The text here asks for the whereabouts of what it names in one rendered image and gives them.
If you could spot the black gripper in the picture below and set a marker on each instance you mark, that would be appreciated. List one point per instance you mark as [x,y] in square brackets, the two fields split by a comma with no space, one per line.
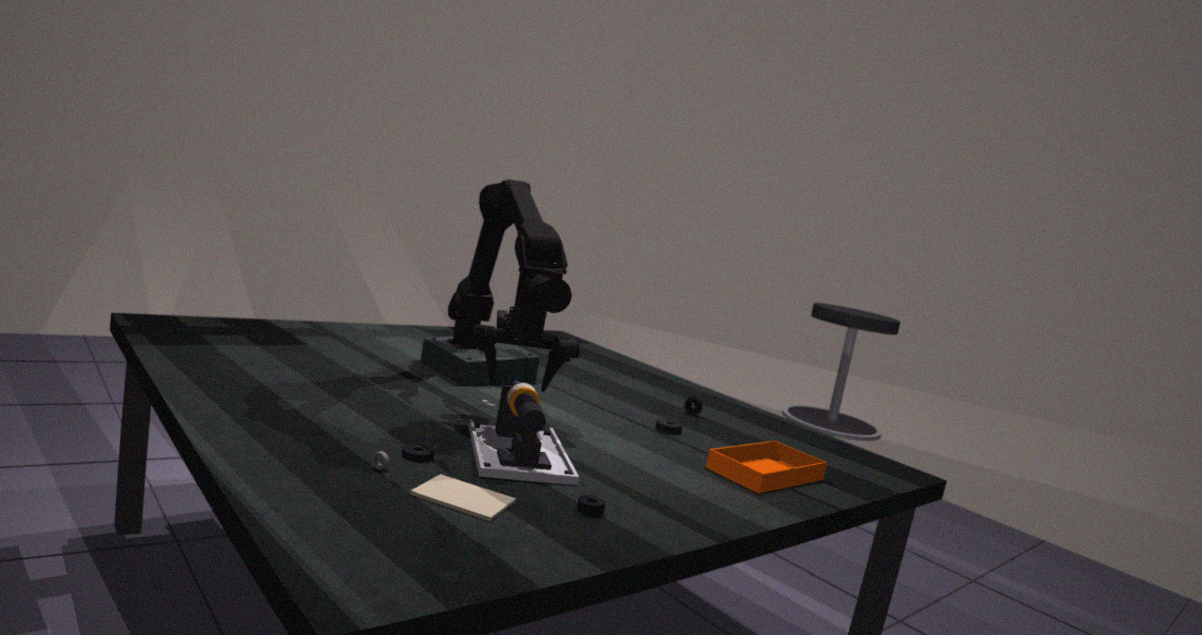
[527,325]

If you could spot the beige flat rectangular board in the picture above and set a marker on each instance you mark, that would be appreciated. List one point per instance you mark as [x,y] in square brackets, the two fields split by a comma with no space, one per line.
[463,497]

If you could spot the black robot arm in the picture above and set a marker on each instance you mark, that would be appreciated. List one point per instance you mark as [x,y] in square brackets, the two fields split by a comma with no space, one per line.
[538,246]

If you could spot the orange shallow tray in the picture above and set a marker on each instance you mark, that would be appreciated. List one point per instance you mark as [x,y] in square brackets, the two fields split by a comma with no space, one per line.
[765,466]

